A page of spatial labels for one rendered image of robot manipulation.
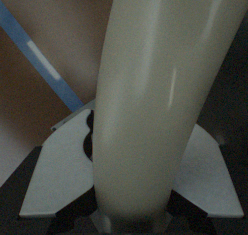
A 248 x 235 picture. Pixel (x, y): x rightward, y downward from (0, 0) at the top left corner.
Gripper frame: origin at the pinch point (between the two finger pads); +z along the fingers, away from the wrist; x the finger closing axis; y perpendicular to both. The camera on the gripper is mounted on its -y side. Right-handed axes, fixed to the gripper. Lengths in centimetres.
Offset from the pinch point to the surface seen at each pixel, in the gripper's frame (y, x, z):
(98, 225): 45.5, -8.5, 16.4
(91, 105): 44, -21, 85
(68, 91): 35, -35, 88
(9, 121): 57, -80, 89
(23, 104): 44, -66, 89
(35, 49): 11, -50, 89
